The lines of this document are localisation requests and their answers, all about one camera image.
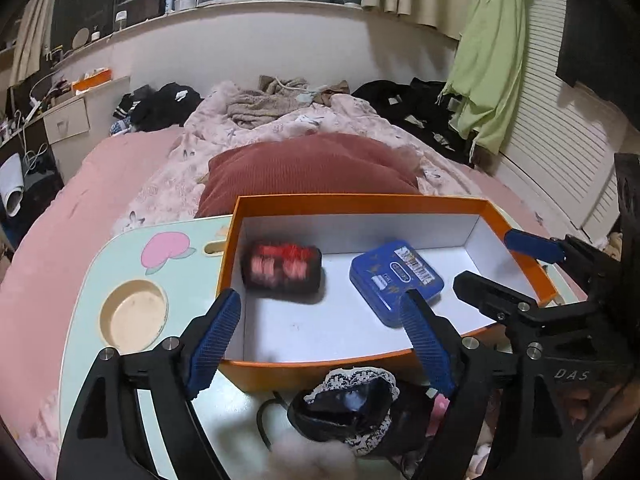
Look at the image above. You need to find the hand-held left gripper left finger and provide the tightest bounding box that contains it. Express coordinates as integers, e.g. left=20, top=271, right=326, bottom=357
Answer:
left=56, top=288, right=243, bottom=480

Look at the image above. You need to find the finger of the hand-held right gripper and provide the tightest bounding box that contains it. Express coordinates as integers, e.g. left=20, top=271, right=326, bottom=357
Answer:
left=504, top=229, right=621, bottom=301
left=452, top=270, right=591, bottom=326

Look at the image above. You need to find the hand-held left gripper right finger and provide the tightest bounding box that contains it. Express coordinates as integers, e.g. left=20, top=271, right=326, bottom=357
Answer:
left=398, top=288, right=583, bottom=480

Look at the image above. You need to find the orange cardboard box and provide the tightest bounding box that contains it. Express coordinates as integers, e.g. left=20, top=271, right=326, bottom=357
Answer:
left=216, top=192, right=563, bottom=393

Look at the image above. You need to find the blue tin box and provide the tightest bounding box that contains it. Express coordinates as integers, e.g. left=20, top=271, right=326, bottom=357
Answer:
left=348, top=240, right=445, bottom=330

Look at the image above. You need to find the black lace pouch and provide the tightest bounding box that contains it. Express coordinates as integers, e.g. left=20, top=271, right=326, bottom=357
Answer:
left=287, top=366, right=441, bottom=461

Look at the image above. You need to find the black red pouch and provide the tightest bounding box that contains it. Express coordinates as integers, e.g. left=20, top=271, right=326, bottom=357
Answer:
left=240, top=240, right=326, bottom=306

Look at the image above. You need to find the mint green desktop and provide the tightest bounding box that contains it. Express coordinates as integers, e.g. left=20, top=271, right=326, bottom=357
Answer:
left=59, top=210, right=581, bottom=480

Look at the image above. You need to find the person's right hand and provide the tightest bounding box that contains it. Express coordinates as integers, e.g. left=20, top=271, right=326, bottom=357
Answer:
left=560, top=385, right=616, bottom=441

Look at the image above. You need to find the small pink item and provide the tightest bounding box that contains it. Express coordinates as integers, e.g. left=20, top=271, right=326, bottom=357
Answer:
left=430, top=394, right=453, bottom=423

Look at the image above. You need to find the white louvered closet door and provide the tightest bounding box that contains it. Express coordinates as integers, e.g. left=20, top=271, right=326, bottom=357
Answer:
left=492, top=0, right=631, bottom=241

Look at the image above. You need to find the green hanging garment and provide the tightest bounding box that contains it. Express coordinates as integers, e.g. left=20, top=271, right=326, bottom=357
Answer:
left=440, top=0, right=531, bottom=156

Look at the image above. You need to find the black hanging garment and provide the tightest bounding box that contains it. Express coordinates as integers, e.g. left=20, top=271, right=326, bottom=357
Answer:
left=555, top=0, right=640, bottom=126

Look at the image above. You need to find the pink bedsheet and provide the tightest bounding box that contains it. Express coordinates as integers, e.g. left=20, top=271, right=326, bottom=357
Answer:
left=0, top=135, right=211, bottom=466

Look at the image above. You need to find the beige towel blanket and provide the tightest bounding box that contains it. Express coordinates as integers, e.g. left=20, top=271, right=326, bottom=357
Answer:
left=225, top=75, right=361, bottom=128

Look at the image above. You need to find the black striped clothes pile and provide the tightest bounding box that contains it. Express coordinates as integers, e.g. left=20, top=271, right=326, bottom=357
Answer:
left=110, top=82, right=203, bottom=133

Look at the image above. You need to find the white drawer cabinet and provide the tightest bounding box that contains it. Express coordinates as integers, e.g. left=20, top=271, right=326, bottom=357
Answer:
left=42, top=76, right=132, bottom=181

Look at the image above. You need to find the small orange box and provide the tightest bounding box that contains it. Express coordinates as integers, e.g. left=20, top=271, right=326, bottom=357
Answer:
left=72, top=71, right=112, bottom=93

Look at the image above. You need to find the dark red corduroy pillow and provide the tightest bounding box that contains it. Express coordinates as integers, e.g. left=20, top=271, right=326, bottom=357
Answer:
left=195, top=132, right=423, bottom=218

